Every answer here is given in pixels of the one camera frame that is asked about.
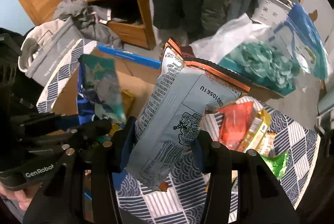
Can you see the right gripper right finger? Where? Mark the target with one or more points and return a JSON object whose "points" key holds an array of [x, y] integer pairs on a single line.
{"points": [[210, 156]]}

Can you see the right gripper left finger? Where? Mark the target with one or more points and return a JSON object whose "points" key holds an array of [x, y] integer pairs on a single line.
{"points": [[122, 143]]}

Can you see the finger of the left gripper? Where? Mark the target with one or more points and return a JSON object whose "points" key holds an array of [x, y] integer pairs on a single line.
{"points": [[92, 129]]}

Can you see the blue teal snack bag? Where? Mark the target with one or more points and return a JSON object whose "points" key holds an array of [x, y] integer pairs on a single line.
{"points": [[99, 94]]}

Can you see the red snack pouch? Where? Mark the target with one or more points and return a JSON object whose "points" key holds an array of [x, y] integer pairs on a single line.
{"points": [[236, 122]]}

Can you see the small beige snack packet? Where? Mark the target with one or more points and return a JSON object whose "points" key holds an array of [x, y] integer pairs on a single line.
{"points": [[265, 145]]}

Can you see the yellow biscuit pack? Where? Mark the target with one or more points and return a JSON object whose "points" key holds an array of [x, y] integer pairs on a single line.
{"points": [[256, 132]]}

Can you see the green snack bag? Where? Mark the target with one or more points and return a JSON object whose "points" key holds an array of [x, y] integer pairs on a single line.
{"points": [[277, 164]]}

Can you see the grey orange-edged snack bag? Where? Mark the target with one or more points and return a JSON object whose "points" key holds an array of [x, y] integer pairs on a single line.
{"points": [[186, 90]]}

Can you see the long yellow snack pack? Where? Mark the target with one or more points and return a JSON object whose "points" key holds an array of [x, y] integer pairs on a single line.
{"points": [[128, 99]]}

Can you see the person's left hand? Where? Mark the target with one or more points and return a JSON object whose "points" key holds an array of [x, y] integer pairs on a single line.
{"points": [[23, 197]]}

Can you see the blue white patterned tablecloth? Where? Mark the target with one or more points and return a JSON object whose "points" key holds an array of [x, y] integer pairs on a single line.
{"points": [[183, 202]]}

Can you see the blue cardboard box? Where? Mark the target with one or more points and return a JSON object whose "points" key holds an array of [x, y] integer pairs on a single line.
{"points": [[135, 73]]}

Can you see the grey tote bag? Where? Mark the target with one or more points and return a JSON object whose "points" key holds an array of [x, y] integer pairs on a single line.
{"points": [[45, 46]]}

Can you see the teal box of tissue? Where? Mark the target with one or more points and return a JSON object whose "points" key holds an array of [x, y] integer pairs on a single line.
{"points": [[266, 66]]}

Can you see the grey clothes pile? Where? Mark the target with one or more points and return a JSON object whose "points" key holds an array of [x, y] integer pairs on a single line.
{"points": [[90, 20]]}

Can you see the blue white plastic bag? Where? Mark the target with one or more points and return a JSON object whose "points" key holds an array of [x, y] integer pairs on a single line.
{"points": [[297, 37]]}

